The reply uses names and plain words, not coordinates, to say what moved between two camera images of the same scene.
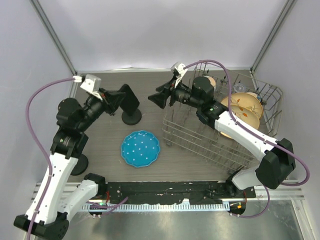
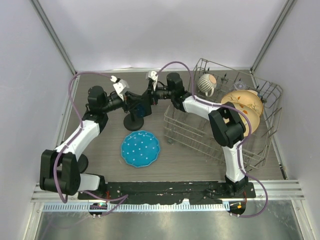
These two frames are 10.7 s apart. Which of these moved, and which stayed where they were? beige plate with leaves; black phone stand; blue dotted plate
Moved: black phone stand
Stayed: beige plate with leaves; blue dotted plate
